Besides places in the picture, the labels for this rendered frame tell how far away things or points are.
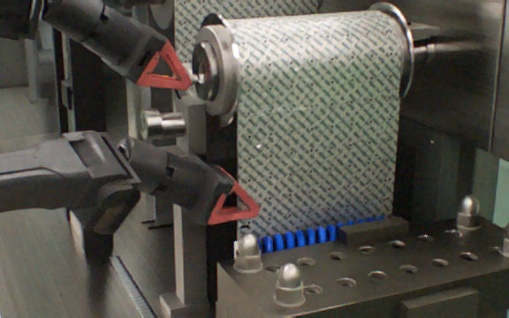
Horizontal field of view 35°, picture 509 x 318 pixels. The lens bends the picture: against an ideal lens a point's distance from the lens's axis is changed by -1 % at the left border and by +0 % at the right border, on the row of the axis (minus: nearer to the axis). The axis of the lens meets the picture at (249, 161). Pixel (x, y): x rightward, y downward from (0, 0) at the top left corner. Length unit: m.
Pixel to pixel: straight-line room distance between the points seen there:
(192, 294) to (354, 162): 0.30
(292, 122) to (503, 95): 0.27
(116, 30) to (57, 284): 0.46
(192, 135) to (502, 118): 0.40
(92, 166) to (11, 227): 0.63
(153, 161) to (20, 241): 0.53
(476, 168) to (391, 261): 0.42
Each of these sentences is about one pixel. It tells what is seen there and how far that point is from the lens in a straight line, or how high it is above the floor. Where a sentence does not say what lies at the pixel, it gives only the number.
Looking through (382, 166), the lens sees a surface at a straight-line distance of 1.14.
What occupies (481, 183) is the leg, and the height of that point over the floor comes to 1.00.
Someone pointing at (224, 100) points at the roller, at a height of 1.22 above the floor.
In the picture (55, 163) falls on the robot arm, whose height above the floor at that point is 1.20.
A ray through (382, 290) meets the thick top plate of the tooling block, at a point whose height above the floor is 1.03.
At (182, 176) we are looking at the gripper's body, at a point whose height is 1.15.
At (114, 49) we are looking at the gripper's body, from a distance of 0.99.
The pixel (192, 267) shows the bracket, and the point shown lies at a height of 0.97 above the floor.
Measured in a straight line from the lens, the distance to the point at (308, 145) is 1.07.
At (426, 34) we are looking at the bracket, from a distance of 1.17.
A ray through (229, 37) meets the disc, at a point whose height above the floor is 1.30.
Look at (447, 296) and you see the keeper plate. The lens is 0.99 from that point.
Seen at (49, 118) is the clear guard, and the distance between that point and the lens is 2.03.
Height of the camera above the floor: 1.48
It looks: 19 degrees down
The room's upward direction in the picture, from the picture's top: straight up
